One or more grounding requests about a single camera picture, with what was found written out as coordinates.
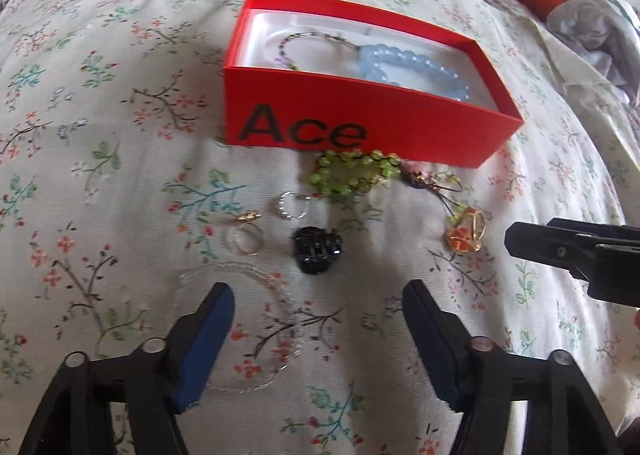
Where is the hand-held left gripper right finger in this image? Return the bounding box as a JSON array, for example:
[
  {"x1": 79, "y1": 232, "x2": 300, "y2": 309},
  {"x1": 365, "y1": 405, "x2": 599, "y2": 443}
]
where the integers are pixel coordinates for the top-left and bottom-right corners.
[{"x1": 401, "y1": 279, "x2": 623, "y2": 455}]

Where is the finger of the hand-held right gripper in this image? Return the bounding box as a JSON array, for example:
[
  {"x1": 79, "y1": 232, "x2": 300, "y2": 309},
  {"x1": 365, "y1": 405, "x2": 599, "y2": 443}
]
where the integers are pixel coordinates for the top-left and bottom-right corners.
[
  {"x1": 546, "y1": 217, "x2": 640, "y2": 252},
  {"x1": 504, "y1": 222, "x2": 640, "y2": 308}
]

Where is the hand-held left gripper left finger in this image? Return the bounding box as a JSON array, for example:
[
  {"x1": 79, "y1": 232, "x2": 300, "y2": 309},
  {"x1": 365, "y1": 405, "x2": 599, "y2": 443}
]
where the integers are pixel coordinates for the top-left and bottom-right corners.
[{"x1": 20, "y1": 281, "x2": 236, "y2": 455}]

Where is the clear bead necklace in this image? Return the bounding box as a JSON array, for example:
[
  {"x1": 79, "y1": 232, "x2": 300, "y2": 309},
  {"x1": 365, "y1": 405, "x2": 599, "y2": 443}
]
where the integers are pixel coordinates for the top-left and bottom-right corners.
[{"x1": 174, "y1": 259, "x2": 307, "y2": 394}]

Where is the orange pendant cord charm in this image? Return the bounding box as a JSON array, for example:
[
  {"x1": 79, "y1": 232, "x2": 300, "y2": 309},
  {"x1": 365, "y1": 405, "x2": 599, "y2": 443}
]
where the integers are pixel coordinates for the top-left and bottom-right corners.
[{"x1": 399, "y1": 160, "x2": 487, "y2": 254}]

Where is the gold ring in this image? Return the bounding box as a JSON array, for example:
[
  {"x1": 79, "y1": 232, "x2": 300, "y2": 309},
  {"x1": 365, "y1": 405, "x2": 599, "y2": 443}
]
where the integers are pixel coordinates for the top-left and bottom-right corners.
[{"x1": 228, "y1": 224, "x2": 265, "y2": 256}]

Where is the black hair claw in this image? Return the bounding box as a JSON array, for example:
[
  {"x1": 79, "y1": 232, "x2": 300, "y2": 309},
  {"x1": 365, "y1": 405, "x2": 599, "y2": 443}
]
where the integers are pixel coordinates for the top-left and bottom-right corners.
[{"x1": 291, "y1": 224, "x2": 345, "y2": 277}]

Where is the silver ring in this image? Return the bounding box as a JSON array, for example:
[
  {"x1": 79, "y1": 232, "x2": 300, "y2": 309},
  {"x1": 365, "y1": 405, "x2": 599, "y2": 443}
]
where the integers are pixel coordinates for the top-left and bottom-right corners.
[{"x1": 277, "y1": 190, "x2": 314, "y2": 221}]

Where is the red cardboard box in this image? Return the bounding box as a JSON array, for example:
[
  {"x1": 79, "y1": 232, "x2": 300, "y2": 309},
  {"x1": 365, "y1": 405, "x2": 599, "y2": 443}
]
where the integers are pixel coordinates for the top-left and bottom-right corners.
[{"x1": 222, "y1": 0, "x2": 525, "y2": 169}]

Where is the green bead bracelet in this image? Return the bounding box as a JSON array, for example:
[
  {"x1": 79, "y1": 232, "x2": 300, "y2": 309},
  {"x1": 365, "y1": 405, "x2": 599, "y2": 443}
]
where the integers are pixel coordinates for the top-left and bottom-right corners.
[{"x1": 308, "y1": 147, "x2": 402, "y2": 197}]

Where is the grey crumpled cloth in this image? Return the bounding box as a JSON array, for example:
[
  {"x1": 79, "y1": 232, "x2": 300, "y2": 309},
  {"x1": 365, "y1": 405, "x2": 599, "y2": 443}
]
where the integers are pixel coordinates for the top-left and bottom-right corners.
[{"x1": 546, "y1": 0, "x2": 640, "y2": 102}]

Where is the floral bed sheet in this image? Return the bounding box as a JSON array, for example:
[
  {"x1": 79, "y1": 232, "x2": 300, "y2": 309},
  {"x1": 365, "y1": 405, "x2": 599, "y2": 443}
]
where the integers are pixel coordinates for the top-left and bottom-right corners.
[{"x1": 0, "y1": 0, "x2": 640, "y2": 455}]

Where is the light blue bead bracelet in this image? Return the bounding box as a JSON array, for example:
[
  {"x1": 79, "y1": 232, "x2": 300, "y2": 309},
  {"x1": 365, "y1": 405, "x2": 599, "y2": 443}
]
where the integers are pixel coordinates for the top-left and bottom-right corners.
[{"x1": 356, "y1": 42, "x2": 472, "y2": 104}]

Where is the dark multicolour bead bracelet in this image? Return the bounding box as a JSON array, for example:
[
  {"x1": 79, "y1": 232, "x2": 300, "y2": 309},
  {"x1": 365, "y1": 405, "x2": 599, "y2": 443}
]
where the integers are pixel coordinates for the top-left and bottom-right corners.
[{"x1": 276, "y1": 31, "x2": 367, "y2": 72}]

